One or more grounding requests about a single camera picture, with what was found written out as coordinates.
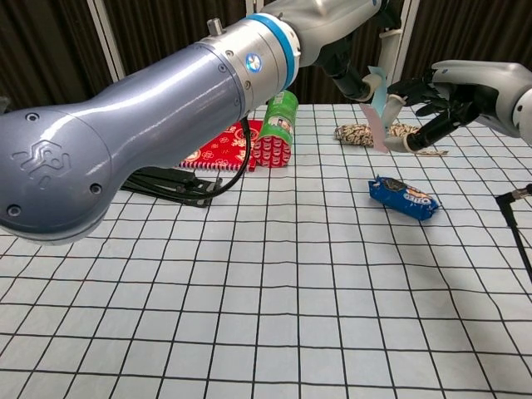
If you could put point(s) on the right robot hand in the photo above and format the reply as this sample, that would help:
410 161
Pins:
478 91

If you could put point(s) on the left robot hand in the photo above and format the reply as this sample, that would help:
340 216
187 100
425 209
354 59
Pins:
328 21

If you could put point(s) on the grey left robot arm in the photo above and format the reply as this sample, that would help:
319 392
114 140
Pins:
145 124

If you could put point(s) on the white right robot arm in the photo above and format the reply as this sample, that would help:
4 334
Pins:
524 112

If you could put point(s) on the dark pleated curtain panel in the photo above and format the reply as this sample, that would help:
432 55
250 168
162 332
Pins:
320 87
469 29
166 21
45 50

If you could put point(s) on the green red cylindrical can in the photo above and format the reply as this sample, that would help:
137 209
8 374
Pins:
276 129

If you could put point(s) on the blue cookie package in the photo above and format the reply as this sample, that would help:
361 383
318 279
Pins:
403 198

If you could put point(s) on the red spiral notebook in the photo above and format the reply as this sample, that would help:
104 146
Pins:
224 151

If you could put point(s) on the blue checkered tablecloth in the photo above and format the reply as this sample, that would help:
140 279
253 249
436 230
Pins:
291 291

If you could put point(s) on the white partition frame post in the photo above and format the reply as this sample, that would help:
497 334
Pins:
253 6
106 37
405 37

